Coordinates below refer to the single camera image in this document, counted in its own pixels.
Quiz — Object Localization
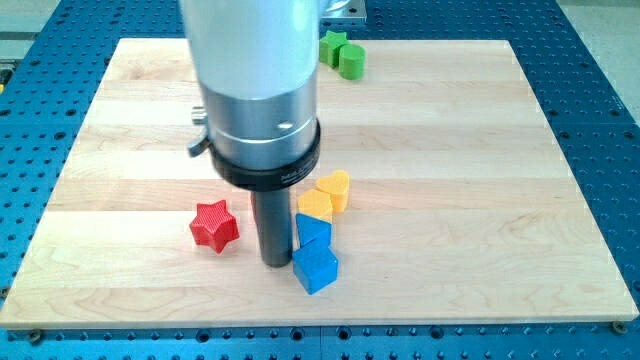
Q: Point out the green cylinder block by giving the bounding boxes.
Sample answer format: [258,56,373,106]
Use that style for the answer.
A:
[338,44,366,80]

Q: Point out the red star block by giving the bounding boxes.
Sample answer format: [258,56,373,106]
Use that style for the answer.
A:
[189,200,240,254]

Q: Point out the light wooden board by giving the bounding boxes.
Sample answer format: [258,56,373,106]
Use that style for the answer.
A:
[1,38,638,329]

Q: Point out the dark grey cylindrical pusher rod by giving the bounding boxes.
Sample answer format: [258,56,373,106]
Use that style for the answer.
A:
[254,189,293,268]

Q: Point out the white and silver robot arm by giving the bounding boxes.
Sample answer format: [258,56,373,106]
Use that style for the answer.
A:
[179,0,326,267]

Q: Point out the green star block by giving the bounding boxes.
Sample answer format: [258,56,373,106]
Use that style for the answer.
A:
[319,30,349,68]

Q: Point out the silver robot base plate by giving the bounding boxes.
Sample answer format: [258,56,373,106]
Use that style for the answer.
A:
[320,0,367,26]

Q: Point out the yellow heart block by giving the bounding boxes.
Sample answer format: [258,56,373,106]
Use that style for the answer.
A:
[316,170,350,213]

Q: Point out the blue cube block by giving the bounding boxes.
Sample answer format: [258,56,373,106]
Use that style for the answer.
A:
[292,240,339,295]

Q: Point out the yellow pentagon block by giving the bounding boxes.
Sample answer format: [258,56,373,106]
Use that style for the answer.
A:
[297,189,333,223]

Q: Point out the blue triangle block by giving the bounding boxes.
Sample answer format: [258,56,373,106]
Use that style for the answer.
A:
[295,213,332,247]

